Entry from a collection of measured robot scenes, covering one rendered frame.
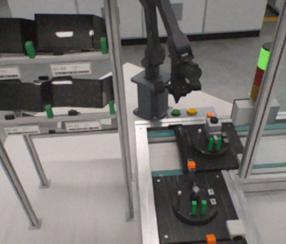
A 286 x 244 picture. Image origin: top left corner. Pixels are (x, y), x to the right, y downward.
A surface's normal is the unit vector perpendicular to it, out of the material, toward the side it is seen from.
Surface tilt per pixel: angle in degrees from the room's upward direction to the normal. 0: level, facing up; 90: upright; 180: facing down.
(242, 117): 90
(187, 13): 90
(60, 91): 65
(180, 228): 0
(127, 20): 90
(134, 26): 90
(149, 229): 0
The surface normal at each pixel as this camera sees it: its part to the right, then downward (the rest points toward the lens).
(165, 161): -0.03, -0.77
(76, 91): -0.11, 0.25
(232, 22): 0.08, 0.64
